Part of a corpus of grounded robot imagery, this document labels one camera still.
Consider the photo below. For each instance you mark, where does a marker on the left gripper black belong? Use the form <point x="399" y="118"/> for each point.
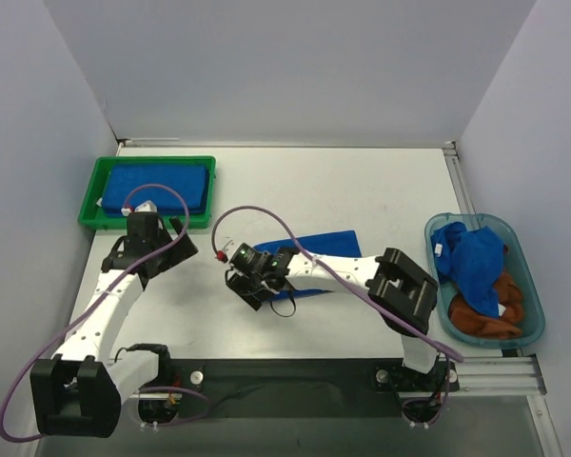
<point x="169" y="248"/>

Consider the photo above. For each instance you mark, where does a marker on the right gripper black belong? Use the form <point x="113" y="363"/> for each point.
<point x="243" y="291"/>

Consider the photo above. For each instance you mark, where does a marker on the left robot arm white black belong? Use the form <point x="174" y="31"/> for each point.
<point x="80" y="390"/>

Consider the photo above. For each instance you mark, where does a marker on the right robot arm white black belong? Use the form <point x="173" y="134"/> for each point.
<point x="403" y="293"/>

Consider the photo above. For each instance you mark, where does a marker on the green plastic tray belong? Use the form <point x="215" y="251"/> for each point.
<point x="178" y="185"/>

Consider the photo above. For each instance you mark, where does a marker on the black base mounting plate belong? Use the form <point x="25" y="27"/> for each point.
<point x="241" y="399"/>

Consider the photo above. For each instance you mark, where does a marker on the teal transparent plastic bin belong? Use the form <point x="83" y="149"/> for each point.
<point x="521" y="320"/>

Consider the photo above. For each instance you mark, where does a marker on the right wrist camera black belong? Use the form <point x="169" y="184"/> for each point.
<point x="241" y="257"/>

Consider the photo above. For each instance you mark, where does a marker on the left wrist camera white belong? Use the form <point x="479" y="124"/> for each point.
<point x="146" y="206"/>

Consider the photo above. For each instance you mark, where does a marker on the aluminium back rail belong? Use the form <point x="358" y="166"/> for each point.
<point x="182" y="143"/>

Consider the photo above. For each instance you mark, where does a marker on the aluminium right side rail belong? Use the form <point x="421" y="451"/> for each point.
<point x="455" y="170"/>

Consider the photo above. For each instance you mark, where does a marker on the aluminium front frame rail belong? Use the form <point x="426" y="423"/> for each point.
<point x="477" y="376"/>

